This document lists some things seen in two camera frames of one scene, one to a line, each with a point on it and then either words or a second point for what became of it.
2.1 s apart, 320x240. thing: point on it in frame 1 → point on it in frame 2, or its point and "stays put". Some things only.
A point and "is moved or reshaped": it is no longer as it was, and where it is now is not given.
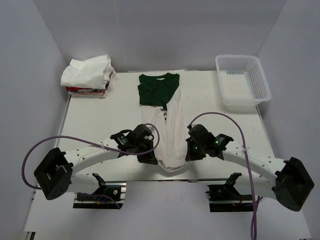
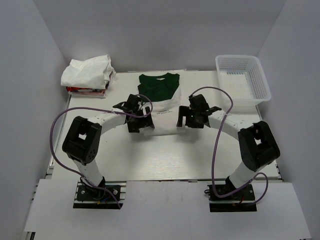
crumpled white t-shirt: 92,72 stays put
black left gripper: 149,158 → 145,121
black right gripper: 191,155 → 184,111
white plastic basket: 242,81 stays put
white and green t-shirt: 161,101 is moved or reshaped
